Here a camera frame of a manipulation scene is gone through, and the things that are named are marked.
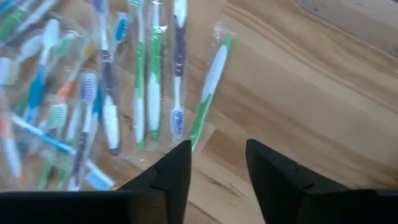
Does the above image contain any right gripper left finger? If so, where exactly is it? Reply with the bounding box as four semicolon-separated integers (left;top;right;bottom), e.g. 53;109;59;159
0;139;193;224

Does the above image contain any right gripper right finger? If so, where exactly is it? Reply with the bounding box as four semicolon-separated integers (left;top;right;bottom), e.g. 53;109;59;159
245;138;398;224

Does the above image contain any green white toothbrush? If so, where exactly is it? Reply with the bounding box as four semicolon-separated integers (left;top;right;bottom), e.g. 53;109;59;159
146;0;165;140
188;34;234;152
132;0;147;152
0;0;35;43

